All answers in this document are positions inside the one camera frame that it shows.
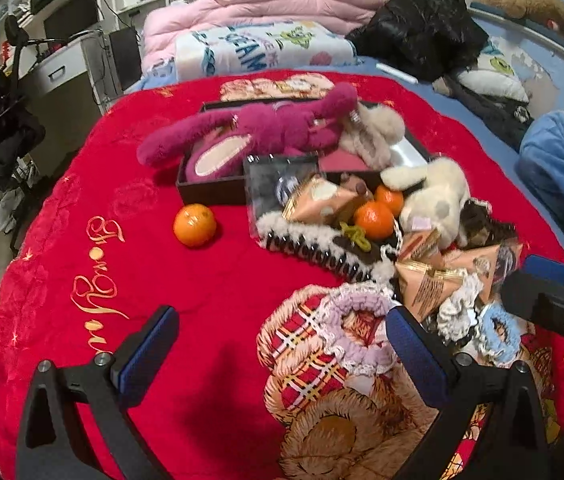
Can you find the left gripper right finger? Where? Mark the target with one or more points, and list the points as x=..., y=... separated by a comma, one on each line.
x=512, y=444

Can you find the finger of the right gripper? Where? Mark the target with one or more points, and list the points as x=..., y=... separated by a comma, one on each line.
x=534, y=299
x=544, y=268

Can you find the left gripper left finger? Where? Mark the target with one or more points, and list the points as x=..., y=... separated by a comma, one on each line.
x=109, y=384

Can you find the lilac crochet scrunchie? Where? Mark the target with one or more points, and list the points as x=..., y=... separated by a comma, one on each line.
x=350, y=321

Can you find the brown triangular snack pack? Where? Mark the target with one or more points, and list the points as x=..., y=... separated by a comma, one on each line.
x=321, y=202

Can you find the light blue scrunchie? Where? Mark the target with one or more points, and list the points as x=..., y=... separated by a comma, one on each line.
x=498, y=336

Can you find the white scrunchie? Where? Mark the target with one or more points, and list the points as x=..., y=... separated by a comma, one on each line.
x=456, y=316

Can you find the tan triangular snack pack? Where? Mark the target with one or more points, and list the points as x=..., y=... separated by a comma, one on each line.
x=424, y=289

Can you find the cream plush dog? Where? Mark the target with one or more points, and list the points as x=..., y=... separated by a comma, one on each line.
x=434, y=195

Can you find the rear orange mandarin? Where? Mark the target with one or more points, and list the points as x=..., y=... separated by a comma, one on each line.
x=394, y=200

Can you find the front orange mandarin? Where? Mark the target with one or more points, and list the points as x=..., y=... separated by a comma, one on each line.
x=376, y=219

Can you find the black shallow box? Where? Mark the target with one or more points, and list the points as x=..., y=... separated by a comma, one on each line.
x=230, y=191

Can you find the green pretzel hair clip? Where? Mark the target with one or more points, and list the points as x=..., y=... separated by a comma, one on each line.
x=356, y=235

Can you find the red embroidered blanket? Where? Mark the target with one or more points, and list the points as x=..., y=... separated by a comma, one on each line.
x=101, y=257

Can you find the white monster pillow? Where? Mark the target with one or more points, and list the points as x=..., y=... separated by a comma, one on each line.
x=492, y=75

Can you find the small brown capybara charm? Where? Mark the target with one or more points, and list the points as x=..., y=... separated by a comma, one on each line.
x=355, y=184

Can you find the beige fluffy hair claw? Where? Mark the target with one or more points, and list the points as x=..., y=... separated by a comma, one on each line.
x=371, y=132

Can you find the white remote control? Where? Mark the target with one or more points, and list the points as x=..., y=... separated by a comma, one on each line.
x=392, y=71

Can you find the white fluffy black hair claw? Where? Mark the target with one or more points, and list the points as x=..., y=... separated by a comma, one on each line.
x=326, y=247

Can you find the lone orange mandarin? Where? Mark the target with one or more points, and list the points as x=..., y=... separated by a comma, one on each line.
x=195, y=225

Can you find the brown teddy bear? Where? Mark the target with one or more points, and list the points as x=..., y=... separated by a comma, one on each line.
x=547, y=13

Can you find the clear bag with badge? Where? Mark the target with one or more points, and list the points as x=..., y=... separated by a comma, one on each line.
x=270, y=181

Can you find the magenta plush bear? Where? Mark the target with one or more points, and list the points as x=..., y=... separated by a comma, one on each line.
x=219, y=140

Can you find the pink quilt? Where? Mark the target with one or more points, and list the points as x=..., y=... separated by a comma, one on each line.
x=272, y=5

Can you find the cartoon print pillow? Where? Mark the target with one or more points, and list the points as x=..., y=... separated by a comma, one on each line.
x=229, y=50

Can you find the white desk with shelves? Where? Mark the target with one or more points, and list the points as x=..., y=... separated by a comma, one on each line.
x=52, y=42

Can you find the black computer monitor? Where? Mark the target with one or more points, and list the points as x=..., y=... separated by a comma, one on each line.
x=75, y=16

